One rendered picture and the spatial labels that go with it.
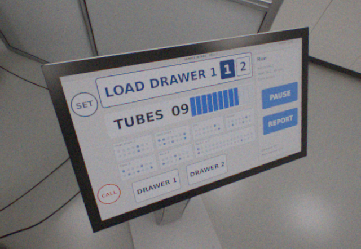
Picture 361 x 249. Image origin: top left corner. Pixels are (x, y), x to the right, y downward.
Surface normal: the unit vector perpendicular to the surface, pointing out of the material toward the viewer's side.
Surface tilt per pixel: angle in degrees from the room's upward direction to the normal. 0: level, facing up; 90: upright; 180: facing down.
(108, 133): 50
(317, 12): 90
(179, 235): 3
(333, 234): 0
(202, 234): 3
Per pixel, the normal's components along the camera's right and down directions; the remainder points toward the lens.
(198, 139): 0.33, 0.22
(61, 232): 0.11, -0.59
